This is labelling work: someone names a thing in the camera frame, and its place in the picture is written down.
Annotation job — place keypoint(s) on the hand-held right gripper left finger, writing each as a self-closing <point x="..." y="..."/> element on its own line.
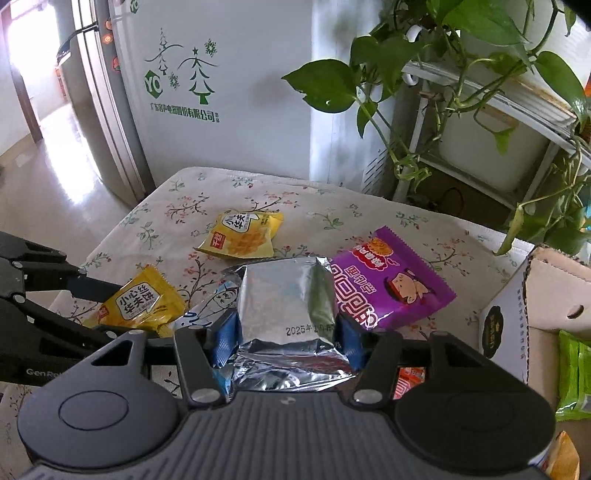
<point x="226" y="341"/>

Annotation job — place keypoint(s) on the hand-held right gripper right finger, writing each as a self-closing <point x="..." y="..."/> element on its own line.
<point x="351" y="344"/>

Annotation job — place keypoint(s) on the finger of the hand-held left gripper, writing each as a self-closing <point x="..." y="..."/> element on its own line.
<point x="55" y="323"/>
<point x="87" y="284"/>

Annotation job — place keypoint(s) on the white and blue snack packet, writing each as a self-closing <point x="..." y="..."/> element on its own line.
<point x="203" y="314"/>

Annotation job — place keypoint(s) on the yellow waffle snack packet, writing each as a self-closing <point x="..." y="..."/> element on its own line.
<point x="240" y="235"/>
<point x="134" y="304"/>

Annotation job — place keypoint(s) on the red snack packet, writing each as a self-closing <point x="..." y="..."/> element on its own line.
<point x="408" y="381"/>

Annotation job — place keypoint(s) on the silver foil snack packet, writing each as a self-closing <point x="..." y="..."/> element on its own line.
<point x="286" y="300"/>

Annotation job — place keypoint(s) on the purple snack packet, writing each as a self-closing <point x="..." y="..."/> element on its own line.
<point x="392" y="277"/>

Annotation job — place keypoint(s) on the white cardboard box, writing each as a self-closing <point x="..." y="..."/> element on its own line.
<point x="508" y="323"/>

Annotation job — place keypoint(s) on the green snack packet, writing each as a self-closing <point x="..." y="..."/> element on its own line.
<point x="575" y="378"/>

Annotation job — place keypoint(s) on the large orange snack bag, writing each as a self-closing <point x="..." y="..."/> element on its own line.
<point x="563" y="457"/>

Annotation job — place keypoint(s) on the floral tablecloth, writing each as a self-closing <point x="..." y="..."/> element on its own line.
<point x="323" y="207"/>

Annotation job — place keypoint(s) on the green pothos plant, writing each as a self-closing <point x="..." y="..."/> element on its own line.
<point x="323" y="87"/>

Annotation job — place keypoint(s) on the white refrigerator with green print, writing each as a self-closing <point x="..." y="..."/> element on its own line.
<point x="240" y="69"/>

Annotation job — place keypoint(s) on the white metal plant stand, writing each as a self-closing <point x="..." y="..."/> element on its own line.
<point x="531" y="110"/>

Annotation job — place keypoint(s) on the white plant pot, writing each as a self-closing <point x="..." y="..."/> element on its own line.
<point x="498" y="50"/>

